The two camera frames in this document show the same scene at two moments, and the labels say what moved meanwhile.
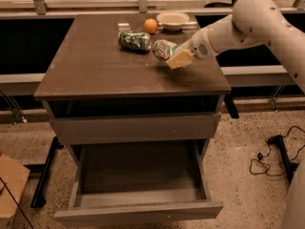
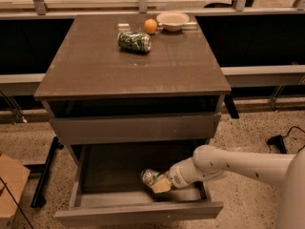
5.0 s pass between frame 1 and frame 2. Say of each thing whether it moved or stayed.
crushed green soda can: stayed
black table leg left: stayed
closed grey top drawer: stayed
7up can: moved
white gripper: moved
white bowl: stayed
